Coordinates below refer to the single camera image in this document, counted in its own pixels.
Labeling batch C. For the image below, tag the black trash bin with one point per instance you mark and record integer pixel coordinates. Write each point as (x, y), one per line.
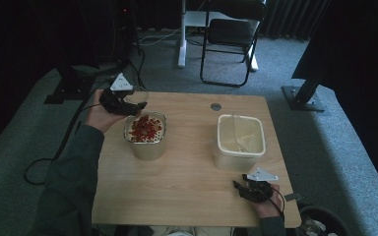
(325, 218)

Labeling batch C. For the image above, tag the pile of red food pieces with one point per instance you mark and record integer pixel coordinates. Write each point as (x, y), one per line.
(145, 128)

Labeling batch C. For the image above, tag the black slanted stand with plate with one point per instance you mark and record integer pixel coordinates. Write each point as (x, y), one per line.
(303, 96)

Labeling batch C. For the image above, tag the person's left hand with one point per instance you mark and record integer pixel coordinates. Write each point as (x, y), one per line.
(101, 116)

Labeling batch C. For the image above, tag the beige container with red pieces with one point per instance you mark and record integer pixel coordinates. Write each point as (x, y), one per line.
(146, 147)

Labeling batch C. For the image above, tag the clear plastic lid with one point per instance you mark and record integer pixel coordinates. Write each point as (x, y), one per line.
(244, 136)

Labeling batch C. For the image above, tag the person's right hand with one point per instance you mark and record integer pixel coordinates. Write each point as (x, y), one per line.
(270, 206)

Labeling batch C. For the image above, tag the white desk frame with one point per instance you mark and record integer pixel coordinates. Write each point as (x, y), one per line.
(182, 42)

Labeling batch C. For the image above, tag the dark pleated curtain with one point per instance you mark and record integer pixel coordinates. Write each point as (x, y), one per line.
(292, 19)

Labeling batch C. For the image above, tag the round grey table grommet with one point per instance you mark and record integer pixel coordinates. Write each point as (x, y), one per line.
(216, 106)

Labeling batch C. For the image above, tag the black stand with flat base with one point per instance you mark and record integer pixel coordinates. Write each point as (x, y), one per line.
(70, 87)

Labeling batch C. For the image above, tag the black folding chair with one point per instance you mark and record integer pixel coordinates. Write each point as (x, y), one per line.
(231, 31)

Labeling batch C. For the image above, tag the beige square container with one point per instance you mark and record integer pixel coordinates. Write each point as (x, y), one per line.
(229, 160)

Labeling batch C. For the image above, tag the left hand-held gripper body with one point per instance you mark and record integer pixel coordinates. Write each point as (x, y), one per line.
(114, 100)

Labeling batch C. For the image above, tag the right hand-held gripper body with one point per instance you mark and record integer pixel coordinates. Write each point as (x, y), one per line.
(257, 190)

